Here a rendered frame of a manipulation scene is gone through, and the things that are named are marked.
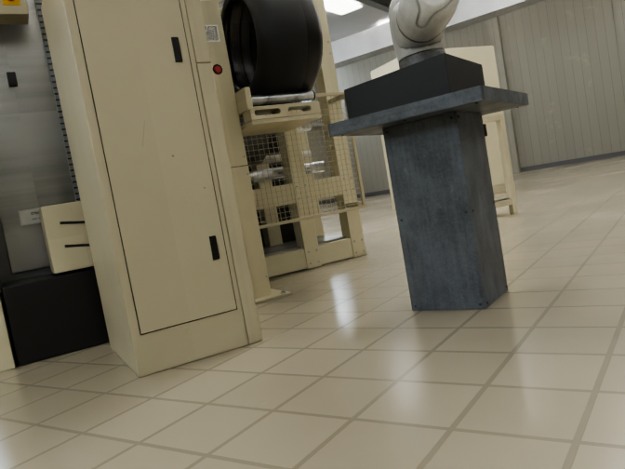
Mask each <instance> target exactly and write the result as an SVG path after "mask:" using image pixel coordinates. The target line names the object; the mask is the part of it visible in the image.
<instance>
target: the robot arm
mask: <svg viewBox="0 0 625 469"><path fill-rule="evenodd" d="M458 4H459V0H392V1H391V4H390V8H389V23H390V30H391V35H392V42H393V46H394V50H395V54H396V57H397V59H398V63H399V69H402V68H405V67H406V66H409V65H412V64H414V63H417V62H420V61H423V60H426V59H429V58H431V57H434V56H437V55H439V54H442V53H445V45H444V31H445V27H446V26H447V24H448V23H449V22H450V21H451V19H452V17H453V15H454V13H455V11H456V9H457V7H458Z"/></svg>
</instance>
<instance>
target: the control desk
mask: <svg viewBox="0 0 625 469"><path fill-rule="evenodd" d="M41 10H42V15H43V20H44V24H45V29H46V34H47V41H48V46H49V51H50V56H51V60H52V65H53V69H54V74H55V78H56V83H57V88H58V92H59V97H60V105H61V109H62V114H63V119H64V124H65V128H66V132H67V137H68V142H69V146H70V151H71V156H72V160H73V168H74V173H75V177H76V182H77V187H78V192H79V195H80V200H81V205H82V210H83V214H84V219H85V224H86V231H87V236H88V241H89V245H90V250H91V255H92V259H93V263H94V268H95V273H96V277H97V282H98V287H99V291H100V299H101V304H102V309H103V313H104V318H105V322H106V327H107V331H108V336H109V341H110V345H111V347H112V348H113V350H114V351H115V352H116V353H117V354H118V355H119V356H120V357H121V358H122V359H123V360H124V361H125V362H126V363H127V365H128V366H129V367H130V368H131V369H132V370H133V371H134V372H135V373H136V374H137V375H138V376H139V377H144V376H147V375H150V374H154V373H156V372H159V371H162V370H166V369H171V368H174V367H177V366H180V365H184V364H187V363H190V362H193V361H196V360H199V359H202V358H206V357H209V356H212V355H217V354H220V353H224V352H227V351H230V350H232V349H236V348H239V347H242V346H246V345H248V344H251V343H254V342H260V341H262V336H261V331H260V326H259V317H258V311H257V306H256V302H255V296H254V291H253V286H252V281H251V276H250V271H249V266H248V260H247V255H246V246H245V241H244V236H243V231H242V226H241V221H240V216H239V210H238V206H237V201H236V195H235V190H234V185H233V176H232V171H231V166H230V160H229V156H228V151H227V145H226V140H225V135H224V130H223V125H222V120H221V115H220V110H219V101H218V95H217V90H216V86H215V80H214V75H213V70H212V65H211V63H210V62H211V59H210V53H209V48H208V43H207V38H206V28H205V24H204V19H203V13H202V8H201V3H200V0H42V6H41Z"/></svg>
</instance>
